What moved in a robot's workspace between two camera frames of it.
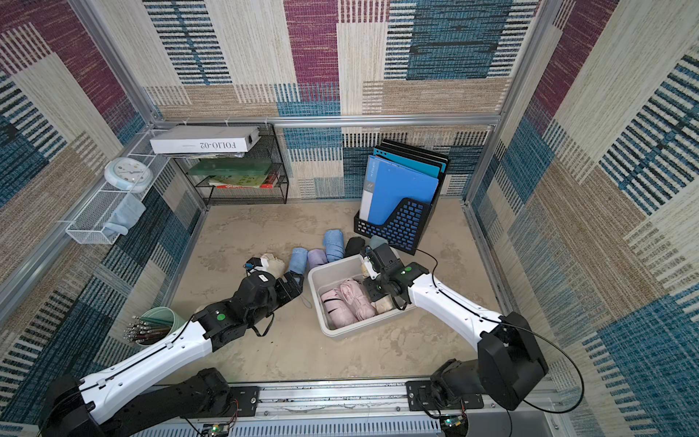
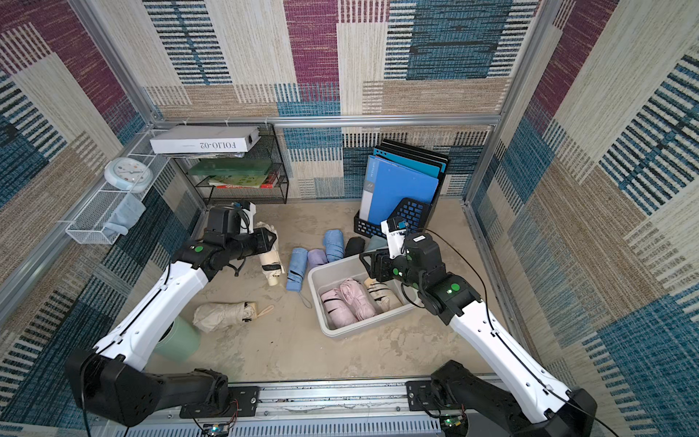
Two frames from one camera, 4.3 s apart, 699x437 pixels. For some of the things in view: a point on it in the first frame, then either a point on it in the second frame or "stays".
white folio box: x=204 y=139 stays
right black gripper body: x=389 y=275 to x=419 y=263
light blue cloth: x=126 y=214 stays
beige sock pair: x=383 y=305 stays
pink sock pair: x=353 y=293 stays
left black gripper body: x=278 y=296 to x=245 y=244
